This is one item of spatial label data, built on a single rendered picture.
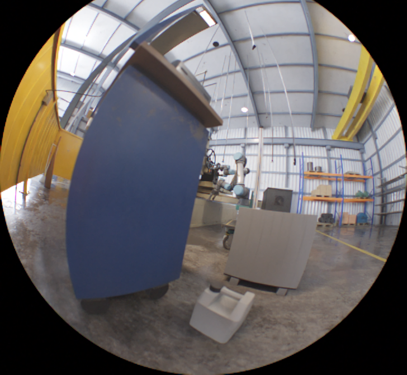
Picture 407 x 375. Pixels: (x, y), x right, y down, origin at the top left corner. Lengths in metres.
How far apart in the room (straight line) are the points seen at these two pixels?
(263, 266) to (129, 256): 0.75
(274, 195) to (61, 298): 1.93
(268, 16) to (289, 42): 1.72
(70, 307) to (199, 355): 0.49
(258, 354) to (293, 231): 0.68
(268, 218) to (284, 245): 0.20
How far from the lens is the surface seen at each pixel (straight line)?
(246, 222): 0.87
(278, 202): 1.68
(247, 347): 0.68
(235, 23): 8.17
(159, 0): 9.18
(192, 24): 1.20
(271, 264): 0.92
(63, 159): 3.81
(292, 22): 8.36
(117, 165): 0.36
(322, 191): 8.63
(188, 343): 0.63
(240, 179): 1.54
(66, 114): 5.96
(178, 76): 0.49
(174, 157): 0.46
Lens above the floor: 0.56
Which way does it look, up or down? 12 degrees up
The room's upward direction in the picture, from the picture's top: 11 degrees clockwise
